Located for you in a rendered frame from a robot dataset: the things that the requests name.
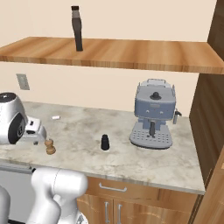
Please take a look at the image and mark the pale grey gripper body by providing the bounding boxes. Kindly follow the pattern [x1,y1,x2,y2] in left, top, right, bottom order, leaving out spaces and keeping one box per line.
[19,125,48,146]

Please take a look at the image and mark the dark wooden tall cabinet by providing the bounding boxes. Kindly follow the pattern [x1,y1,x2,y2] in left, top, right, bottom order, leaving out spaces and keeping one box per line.
[188,0,224,187]

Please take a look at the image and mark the brown wooden pepper shaker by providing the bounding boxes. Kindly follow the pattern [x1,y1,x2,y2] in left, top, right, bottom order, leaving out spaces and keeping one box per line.
[44,138,57,156]

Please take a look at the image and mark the grey dishwasher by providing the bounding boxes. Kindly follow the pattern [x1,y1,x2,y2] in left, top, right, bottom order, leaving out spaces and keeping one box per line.
[0,162,36,224]

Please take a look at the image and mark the black shaker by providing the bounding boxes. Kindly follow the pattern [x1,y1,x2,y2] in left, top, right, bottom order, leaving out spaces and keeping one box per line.
[100,133,111,151]

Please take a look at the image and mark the wooden cupboard door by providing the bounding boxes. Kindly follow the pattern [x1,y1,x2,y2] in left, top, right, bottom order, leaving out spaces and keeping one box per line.
[112,199,193,224]
[76,193,114,224]

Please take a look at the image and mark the dark tall bottle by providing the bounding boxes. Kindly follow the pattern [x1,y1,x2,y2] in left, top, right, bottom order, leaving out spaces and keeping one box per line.
[70,5,84,53]

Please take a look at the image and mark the wooden drawer front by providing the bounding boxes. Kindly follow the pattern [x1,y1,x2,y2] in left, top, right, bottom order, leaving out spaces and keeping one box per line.
[84,176,161,203]

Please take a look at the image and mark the grey blue coffee machine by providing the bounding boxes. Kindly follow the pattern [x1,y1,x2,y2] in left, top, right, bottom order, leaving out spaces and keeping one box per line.
[129,78,183,151]

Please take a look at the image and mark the grey wall socket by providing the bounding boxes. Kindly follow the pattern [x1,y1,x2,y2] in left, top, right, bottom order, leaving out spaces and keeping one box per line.
[16,73,31,91]

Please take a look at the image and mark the silver drawer handle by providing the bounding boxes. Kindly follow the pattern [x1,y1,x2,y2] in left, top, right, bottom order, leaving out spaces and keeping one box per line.
[98,182,129,193]

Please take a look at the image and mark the silver cupboard door handle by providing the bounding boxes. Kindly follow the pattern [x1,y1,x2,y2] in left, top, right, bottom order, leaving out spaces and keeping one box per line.
[103,200,111,224]
[116,203,123,224]

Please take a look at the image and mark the wooden wall shelf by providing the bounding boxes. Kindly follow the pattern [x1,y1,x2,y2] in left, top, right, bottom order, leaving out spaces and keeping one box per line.
[0,36,224,75]

